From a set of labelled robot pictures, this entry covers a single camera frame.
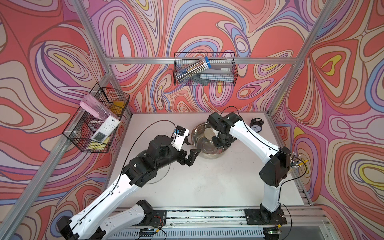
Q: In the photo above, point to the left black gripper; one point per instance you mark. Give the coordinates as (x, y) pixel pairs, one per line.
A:
(182, 159)

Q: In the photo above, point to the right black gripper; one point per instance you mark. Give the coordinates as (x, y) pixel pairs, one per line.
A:
(218, 145)

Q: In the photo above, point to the beige plastic ladle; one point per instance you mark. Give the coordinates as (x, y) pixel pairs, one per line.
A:
(209, 133)

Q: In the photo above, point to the stainless steel pot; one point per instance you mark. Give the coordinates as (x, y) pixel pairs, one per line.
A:
(208, 150)

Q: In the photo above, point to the glass pot lid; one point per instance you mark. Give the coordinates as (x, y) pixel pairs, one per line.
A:
(161, 174)

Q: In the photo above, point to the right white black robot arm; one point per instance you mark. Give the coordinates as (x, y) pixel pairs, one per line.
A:
(276, 160)

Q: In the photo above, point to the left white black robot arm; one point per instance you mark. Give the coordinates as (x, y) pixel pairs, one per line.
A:
(95, 222)

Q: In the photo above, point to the black alarm clock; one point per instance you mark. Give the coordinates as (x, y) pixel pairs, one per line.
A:
(257, 124)

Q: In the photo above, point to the grey white box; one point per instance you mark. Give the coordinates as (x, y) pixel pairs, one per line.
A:
(218, 72)

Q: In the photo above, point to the clear tube of pencils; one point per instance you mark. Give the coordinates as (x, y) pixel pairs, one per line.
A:
(185, 69)

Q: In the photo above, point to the clear cup of pencils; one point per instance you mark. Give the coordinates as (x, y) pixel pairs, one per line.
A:
(298, 165)

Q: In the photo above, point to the yellow sponge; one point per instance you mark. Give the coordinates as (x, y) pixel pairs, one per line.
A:
(118, 107)

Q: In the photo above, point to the white remote device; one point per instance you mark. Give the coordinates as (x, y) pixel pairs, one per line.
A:
(105, 130)

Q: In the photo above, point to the green circuit board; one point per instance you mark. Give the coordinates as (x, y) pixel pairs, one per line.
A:
(146, 232)

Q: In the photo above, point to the pink plastic case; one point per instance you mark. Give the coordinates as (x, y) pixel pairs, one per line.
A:
(94, 107)

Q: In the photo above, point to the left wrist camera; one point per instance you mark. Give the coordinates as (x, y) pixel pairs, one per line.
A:
(180, 137)

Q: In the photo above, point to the back black wire basket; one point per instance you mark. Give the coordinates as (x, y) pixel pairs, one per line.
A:
(215, 58)

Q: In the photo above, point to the black wire basket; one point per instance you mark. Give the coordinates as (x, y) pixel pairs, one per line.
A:
(82, 125)
(215, 58)

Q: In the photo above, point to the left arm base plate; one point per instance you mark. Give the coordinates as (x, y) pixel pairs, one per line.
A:
(157, 218)

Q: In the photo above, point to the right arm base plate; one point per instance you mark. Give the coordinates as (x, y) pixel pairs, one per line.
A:
(262, 216)

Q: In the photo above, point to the left black wire basket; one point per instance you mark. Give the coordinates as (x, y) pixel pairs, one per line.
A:
(82, 125)

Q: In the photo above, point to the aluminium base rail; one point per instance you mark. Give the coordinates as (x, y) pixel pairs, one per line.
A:
(226, 217)

